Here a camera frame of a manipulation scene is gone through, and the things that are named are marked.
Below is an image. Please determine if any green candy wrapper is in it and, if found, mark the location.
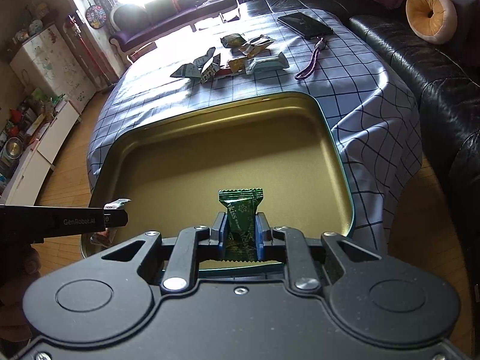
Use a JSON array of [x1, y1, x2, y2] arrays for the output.
[[218, 188, 264, 262]]

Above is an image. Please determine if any silver foil snack packet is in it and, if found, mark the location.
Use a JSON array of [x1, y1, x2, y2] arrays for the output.
[[89, 198, 130, 248]]

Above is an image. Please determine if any brown patterned snack packet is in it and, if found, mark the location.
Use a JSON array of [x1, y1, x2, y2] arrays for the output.
[[200, 54, 221, 84]]

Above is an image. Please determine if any green garlic pea packet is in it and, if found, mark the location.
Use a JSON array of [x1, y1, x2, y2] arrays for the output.
[[220, 33, 247, 49]]

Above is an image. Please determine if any low white tv cabinet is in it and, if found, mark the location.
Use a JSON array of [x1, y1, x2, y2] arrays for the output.
[[1, 102, 80, 206]]

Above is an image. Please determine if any gold metal tin tray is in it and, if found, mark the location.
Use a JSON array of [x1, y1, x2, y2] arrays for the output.
[[90, 92, 355, 244]]

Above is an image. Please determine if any red white snack bar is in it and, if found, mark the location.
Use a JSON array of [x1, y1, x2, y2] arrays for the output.
[[214, 66, 243, 80]]

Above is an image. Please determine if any white cartoon drawer cabinet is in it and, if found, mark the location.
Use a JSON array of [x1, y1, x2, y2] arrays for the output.
[[10, 24, 96, 113]]

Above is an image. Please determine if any grey triangular snack packet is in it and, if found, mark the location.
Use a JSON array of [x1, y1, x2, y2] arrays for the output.
[[170, 63, 202, 79]]

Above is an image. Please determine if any light blue wafer bar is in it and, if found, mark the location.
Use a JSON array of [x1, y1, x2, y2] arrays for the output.
[[245, 52, 290, 75]]

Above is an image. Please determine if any small yellow snack packet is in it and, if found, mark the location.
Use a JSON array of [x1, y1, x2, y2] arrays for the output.
[[228, 56, 248, 73]]

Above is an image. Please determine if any dark snack packet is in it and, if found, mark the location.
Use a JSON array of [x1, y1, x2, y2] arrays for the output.
[[193, 47, 216, 69]]

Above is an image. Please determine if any white checkered tablecloth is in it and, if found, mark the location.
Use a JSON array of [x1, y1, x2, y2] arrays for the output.
[[86, 8, 422, 251]]

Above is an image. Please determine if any red stick vacuum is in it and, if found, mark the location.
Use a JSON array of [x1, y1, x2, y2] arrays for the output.
[[65, 15, 115, 94]]

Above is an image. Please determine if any black smartphone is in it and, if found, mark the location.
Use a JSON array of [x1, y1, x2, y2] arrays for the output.
[[277, 12, 334, 40]]

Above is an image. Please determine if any purple chaise lounge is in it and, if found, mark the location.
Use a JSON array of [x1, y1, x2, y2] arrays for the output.
[[109, 0, 238, 59]]

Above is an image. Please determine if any black leather sofa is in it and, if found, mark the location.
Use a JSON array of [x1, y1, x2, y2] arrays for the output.
[[241, 0, 479, 306]]

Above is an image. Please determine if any round orange white cushion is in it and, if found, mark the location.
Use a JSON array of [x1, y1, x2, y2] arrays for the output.
[[406, 0, 457, 45]]

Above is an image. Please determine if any purple rope lanyard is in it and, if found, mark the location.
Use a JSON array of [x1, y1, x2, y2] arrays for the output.
[[293, 37, 327, 82]]

